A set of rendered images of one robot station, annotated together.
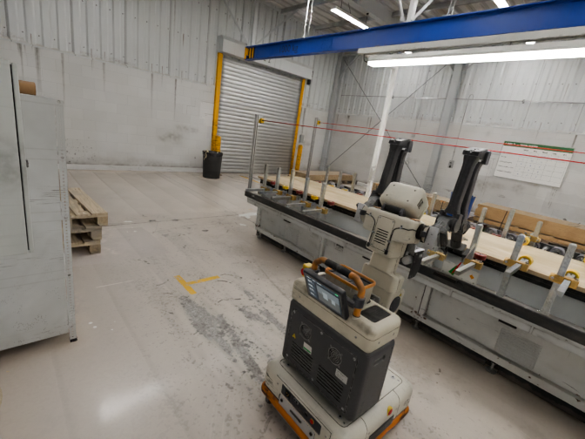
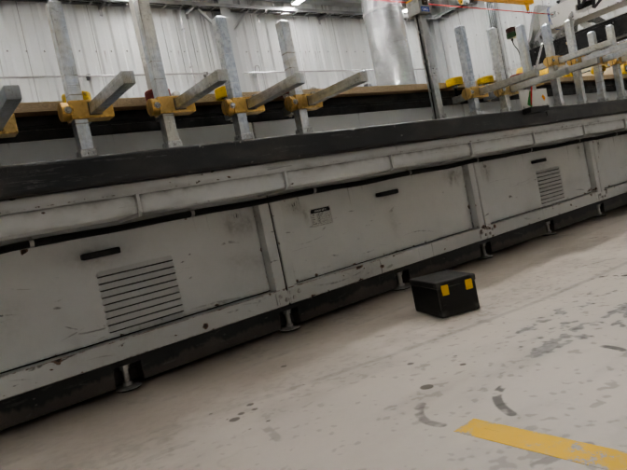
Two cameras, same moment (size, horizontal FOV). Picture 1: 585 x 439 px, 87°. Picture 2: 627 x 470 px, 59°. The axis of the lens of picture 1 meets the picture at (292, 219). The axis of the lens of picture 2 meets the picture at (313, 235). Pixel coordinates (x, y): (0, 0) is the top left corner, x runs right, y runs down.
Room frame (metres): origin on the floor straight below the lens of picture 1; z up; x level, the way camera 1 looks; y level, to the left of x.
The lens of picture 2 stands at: (3.01, 1.70, 0.45)
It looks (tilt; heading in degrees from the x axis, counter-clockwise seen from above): 3 degrees down; 278
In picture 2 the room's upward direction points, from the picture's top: 12 degrees counter-clockwise
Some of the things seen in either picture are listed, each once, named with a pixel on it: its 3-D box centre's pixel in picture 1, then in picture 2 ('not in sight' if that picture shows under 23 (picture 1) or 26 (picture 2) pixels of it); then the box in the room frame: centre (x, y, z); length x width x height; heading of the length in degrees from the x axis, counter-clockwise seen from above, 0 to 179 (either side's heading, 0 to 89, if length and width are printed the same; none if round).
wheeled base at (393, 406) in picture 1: (337, 388); not in sight; (1.51, -0.41, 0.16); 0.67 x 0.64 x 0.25; 133
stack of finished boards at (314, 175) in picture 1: (324, 175); not in sight; (10.88, -0.86, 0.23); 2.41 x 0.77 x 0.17; 136
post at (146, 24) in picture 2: (290, 189); (158, 79); (3.58, 0.07, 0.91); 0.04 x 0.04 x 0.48; 44
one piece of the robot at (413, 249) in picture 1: (396, 251); not in sight; (1.71, -0.63, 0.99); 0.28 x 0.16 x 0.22; 43
